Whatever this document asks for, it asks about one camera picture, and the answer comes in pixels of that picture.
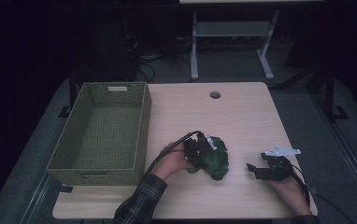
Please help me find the person's right hand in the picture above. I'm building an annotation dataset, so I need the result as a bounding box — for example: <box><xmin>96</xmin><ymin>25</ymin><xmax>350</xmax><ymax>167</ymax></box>
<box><xmin>264</xmin><ymin>176</ymin><xmax>312</xmax><ymax>217</ymax></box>

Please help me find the black metal stand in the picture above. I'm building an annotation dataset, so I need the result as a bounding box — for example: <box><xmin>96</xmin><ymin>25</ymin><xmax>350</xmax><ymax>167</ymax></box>
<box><xmin>58</xmin><ymin>71</ymin><xmax>79</xmax><ymax>119</ymax></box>
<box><xmin>304</xmin><ymin>62</ymin><xmax>350</xmax><ymax>122</ymax></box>

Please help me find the person's left hand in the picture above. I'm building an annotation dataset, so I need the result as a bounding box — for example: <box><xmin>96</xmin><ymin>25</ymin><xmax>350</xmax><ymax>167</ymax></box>
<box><xmin>150</xmin><ymin>142</ymin><xmax>193</xmax><ymax>181</ymax></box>

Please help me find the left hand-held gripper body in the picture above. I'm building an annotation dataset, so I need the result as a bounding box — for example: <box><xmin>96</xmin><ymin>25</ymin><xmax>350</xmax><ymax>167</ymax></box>
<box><xmin>183</xmin><ymin>132</ymin><xmax>218</xmax><ymax>166</ymax></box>

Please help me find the green knitted garment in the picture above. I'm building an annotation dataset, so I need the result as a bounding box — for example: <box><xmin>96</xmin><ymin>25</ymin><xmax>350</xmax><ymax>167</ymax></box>
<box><xmin>187</xmin><ymin>136</ymin><xmax>230</xmax><ymax>181</ymax></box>

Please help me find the green woven basket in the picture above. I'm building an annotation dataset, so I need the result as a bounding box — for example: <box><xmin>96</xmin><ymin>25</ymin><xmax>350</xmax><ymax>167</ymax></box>
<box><xmin>46</xmin><ymin>81</ymin><xmax>152</xmax><ymax>187</ymax></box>

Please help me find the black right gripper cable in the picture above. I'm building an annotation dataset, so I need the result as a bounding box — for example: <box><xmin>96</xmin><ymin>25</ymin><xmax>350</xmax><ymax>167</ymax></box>
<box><xmin>287</xmin><ymin>164</ymin><xmax>311</xmax><ymax>208</ymax></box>

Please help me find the tangle of floor cables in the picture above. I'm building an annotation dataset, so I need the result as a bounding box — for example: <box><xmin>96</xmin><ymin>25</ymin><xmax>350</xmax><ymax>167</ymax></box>
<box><xmin>123</xmin><ymin>34</ymin><xmax>193</xmax><ymax>83</ymax></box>

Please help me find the black floor cable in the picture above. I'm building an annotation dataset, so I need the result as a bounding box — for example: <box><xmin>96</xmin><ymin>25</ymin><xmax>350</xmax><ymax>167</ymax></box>
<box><xmin>315</xmin><ymin>192</ymin><xmax>355</xmax><ymax>224</ymax></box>

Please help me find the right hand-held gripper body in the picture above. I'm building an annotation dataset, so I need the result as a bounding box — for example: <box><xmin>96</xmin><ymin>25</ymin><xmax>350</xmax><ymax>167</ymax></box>
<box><xmin>259</xmin><ymin>144</ymin><xmax>302</xmax><ymax>182</ymax></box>

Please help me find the white metal table frame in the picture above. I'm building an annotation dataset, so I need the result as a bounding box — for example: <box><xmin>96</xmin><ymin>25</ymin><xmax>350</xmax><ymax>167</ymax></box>
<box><xmin>190</xmin><ymin>8</ymin><xmax>280</xmax><ymax>81</ymax></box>

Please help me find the metal floor rail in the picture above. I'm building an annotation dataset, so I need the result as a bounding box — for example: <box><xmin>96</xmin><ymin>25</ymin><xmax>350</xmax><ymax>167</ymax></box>
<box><xmin>21</xmin><ymin>174</ymin><xmax>54</xmax><ymax>224</ymax></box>
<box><xmin>310</xmin><ymin>92</ymin><xmax>357</xmax><ymax>216</ymax></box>

